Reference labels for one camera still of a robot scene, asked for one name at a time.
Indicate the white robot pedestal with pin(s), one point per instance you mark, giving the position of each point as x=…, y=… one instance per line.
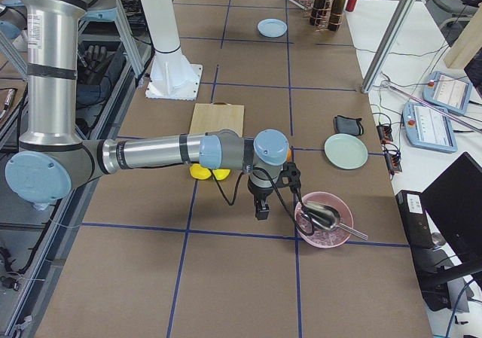
x=172, y=76

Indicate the green plate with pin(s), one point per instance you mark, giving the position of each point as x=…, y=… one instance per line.
x=346, y=151

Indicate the yellow lemon left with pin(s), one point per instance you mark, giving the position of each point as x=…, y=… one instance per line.
x=199, y=172

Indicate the dark grey folded cloth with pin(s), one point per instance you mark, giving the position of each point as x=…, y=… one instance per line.
x=348, y=125

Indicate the dark wine bottle front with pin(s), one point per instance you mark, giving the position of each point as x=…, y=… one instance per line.
x=336, y=13

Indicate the black monitor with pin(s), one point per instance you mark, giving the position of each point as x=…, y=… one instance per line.
x=453, y=202

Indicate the pink bowl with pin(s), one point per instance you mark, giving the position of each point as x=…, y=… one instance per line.
x=323, y=238

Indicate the dark wine bottle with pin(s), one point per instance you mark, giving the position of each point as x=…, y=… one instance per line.
x=336, y=13
x=316, y=12

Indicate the orange black adapter box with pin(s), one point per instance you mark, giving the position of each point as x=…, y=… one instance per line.
x=385, y=133

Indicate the copper wire bottle rack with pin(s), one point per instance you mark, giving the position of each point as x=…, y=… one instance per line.
x=326, y=14

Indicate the wooden cutting board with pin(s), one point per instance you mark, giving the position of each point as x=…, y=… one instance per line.
x=217, y=116

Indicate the yellow lemon right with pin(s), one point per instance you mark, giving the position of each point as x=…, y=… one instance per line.
x=221, y=174

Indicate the light blue plate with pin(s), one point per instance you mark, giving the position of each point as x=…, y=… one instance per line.
x=272, y=28

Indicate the teach pendant near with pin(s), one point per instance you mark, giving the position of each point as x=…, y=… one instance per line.
x=428, y=128

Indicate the black computer box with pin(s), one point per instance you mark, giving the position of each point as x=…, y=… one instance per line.
x=439, y=280

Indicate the teach pendant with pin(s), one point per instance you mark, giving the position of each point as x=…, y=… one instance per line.
x=428, y=128
x=448, y=92

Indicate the aluminium frame post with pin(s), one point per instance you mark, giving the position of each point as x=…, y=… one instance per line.
x=398, y=18

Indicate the teach pendant far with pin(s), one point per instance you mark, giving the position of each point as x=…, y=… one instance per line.
x=448, y=92

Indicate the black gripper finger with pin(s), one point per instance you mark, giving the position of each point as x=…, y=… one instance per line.
x=262, y=209

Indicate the pink rod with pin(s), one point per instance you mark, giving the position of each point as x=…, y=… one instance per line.
x=429, y=106

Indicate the yellow lemon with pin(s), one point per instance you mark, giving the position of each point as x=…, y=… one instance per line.
x=199, y=172
x=221, y=174

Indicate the metal scoop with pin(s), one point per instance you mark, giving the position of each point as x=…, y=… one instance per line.
x=328, y=218

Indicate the dark wine bottle back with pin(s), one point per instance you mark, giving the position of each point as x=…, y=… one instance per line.
x=316, y=12

